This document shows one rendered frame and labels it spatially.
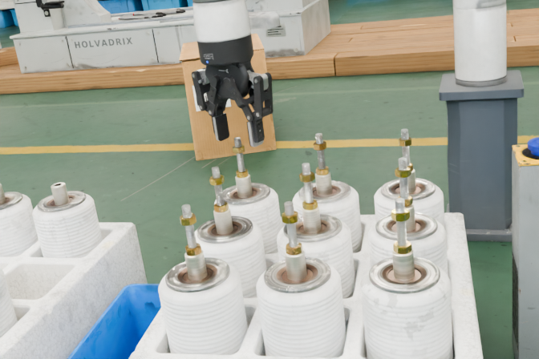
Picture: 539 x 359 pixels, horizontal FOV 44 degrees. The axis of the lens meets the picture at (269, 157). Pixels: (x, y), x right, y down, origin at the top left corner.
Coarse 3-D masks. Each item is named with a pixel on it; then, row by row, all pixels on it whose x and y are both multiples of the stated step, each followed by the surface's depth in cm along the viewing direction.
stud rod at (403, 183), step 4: (400, 160) 80; (404, 160) 80; (400, 164) 80; (404, 164) 80; (400, 168) 80; (404, 168) 80; (400, 180) 81; (404, 180) 81; (400, 184) 81; (404, 184) 81; (400, 188) 82; (404, 188) 81; (400, 192) 82; (404, 192) 81; (400, 196) 82; (404, 196) 82; (408, 196) 82
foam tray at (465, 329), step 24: (360, 216) 104; (456, 216) 100; (456, 240) 93; (360, 264) 90; (456, 264) 87; (360, 288) 85; (456, 288) 82; (360, 312) 80; (456, 312) 77; (144, 336) 80; (360, 336) 75; (456, 336) 73
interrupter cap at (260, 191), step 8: (256, 184) 102; (264, 184) 102; (224, 192) 101; (232, 192) 101; (256, 192) 100; (264, 192) 99; (224, 200) 98; (232, 200) 98; (240, 200) 97; (248, 200) 97; (256, 200) 97
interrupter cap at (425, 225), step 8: (384, 216) 86; (416, 216) 85; (424, 216) 85; (376, 224) 84; (384, 224) 84; (392, 224) 84; (416, 224) 84; (424, 224) 83; (432, 224) 83; (384, 232) 82; (392, 232) 82; (408, 232) 82; (416, 232) 81; (424, 232) 81; (432, 232) 81; (408, 240) 80
